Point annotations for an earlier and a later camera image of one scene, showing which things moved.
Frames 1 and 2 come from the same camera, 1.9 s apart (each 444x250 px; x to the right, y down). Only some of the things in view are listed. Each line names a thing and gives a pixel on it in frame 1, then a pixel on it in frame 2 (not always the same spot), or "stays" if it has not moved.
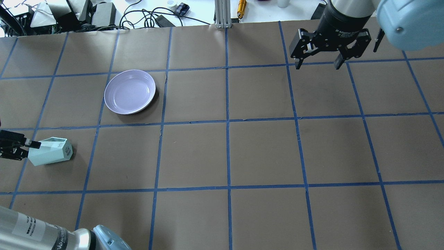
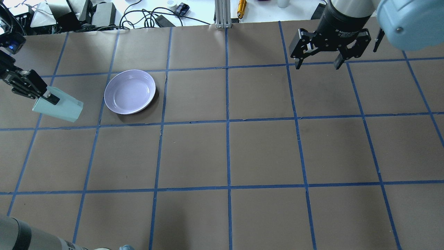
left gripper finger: (14, 145) → (26, 82)
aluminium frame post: (223, 13) stays
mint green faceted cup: (52, 150) → (66, 108)
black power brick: (163, 22) stays
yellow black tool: (242, 5) stays
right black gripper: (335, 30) stays
